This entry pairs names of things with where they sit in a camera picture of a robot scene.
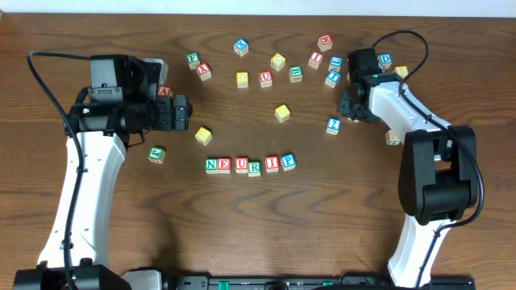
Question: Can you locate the green N wooden block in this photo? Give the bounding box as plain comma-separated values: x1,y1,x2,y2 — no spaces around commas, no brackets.
205,158,218,174

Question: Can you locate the red E wooden block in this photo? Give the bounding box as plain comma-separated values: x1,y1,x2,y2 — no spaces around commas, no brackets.
217,158,231,174

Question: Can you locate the red u block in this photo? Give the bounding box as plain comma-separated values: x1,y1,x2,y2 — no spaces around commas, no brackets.
235,157,249,174
259,71,273,88

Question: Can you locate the blue P wooden block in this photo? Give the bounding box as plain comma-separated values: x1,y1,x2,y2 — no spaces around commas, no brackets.
281,153,297,171

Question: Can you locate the green R wooden block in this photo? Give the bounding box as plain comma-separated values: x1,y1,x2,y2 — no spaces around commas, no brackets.
248,161,261,177

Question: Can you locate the red i block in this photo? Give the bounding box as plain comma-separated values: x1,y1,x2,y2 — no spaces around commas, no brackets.
265,155,280,173
308,52,323,69

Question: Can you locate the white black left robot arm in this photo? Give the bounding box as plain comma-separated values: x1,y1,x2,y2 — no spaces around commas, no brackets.
13,54,193,289

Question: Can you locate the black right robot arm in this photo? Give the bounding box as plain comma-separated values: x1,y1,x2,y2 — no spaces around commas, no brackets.
338,48,478,288

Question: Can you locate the red A wooden block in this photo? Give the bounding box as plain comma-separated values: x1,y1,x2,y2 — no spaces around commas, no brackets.
157,85,173,97

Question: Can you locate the blue 2 wooden block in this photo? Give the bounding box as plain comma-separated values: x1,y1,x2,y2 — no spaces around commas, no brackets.
326,118,342,135

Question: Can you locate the blue T wooden block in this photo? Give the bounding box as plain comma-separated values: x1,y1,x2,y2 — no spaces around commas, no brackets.
325,69,342,88

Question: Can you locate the yellow G wooden block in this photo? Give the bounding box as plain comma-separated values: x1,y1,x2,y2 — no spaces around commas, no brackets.
195,127,213,146

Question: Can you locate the red X wooden block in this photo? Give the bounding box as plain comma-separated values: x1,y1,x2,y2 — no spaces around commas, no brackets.
195,62,212,81

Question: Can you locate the blue L wooden block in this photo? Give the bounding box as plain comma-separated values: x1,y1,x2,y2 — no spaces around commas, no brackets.
328,56,343,72

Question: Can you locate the green F wooden block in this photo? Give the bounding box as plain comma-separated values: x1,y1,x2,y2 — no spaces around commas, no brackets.
186,52,200,69

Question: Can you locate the green J wooden block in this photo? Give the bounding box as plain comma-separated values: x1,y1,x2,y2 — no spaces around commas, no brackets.
148,147,166,164

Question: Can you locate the blue D block upper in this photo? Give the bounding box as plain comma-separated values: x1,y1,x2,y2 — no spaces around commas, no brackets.
377,53,393,70

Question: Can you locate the yellow 8 wooden block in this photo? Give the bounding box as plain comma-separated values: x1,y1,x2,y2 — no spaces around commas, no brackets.
393,65,409,78

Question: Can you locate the green B wooden block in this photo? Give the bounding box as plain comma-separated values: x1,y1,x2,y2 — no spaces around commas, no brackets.
289,65,303,82

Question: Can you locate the red block far top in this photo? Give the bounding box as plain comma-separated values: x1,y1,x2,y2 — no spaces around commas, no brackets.
318,34,334,52

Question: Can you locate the yellow block left middle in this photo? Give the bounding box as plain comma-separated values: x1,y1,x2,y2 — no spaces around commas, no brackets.
236,72,249,89

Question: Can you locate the yellow Q wooden block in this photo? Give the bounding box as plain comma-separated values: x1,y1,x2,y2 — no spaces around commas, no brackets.
274,104,291,122

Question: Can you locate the blue X wooden block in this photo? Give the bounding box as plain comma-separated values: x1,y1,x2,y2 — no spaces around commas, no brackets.
234,39,249,57

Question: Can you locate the yellow block upper centre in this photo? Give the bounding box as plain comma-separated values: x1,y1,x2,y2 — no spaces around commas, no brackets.
270,52,286,72

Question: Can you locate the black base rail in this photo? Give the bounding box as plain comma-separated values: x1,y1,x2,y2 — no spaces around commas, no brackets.
120,274,476,290

